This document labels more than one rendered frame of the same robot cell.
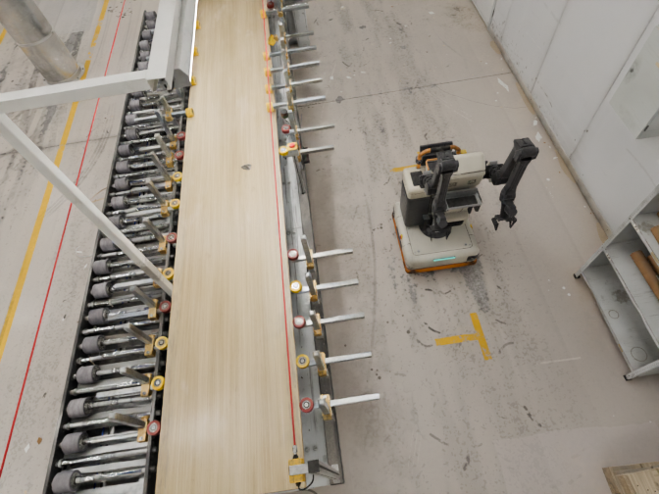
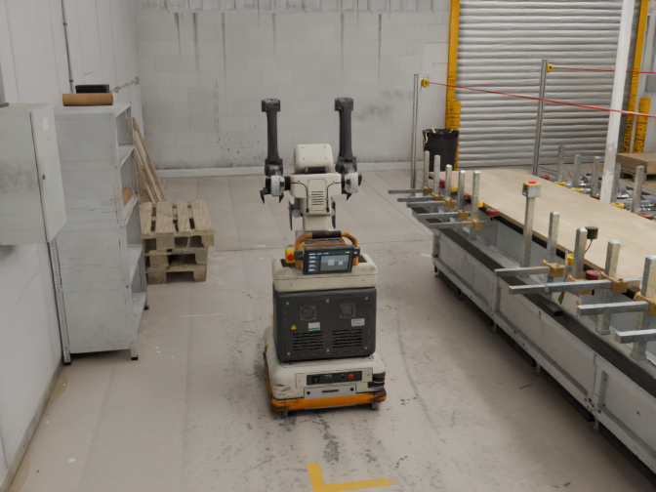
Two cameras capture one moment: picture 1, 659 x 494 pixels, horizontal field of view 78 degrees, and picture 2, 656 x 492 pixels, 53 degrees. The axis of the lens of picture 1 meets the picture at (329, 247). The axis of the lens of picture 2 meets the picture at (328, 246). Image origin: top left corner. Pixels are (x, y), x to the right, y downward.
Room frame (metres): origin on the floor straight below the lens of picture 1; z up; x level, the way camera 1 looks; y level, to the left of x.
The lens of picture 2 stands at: (5.29, -1.61, 1.90)
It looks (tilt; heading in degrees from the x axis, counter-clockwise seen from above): 17 degrees down; 168
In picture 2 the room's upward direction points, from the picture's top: straight up
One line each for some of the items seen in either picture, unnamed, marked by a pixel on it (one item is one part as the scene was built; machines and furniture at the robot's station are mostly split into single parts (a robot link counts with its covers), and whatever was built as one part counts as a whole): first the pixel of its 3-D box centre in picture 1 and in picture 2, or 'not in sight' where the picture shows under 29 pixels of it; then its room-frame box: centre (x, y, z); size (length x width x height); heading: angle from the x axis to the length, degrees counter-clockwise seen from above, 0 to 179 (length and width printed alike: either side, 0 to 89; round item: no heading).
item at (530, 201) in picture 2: (298, 173); (527, 236); (2.16, 0.13, 0.93); 0.05 x 0.05 x 0.45; 88
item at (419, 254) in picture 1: (432, 232); (320, 361); (1.87, -0.95, 0.16); 0.67 x 0.64 x 0.25; 178
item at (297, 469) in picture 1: (319, 470); (419, 137); (0.11, 0.23, 1.20); 0.15 x 0.12 x 1.00; 178
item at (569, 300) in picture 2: not in sight; (565, 300); (2.64, 0.10, 0.75); 0.26 x 0.01 x 0.10; 178
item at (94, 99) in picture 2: not in sight; (88, 100); (0.73, -2.24, 1.59); 0.30 x 0.08 x 0.08; 88
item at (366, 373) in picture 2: not in sight; (334, 377); (2.20, -0.94, 0.23); 0.41 x 0.02 x 0.08; 88
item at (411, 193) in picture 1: (436, 194); (322, 298); (1.97, -0.95, 0.59); 0.55 x 0.34 x 0.83; 88
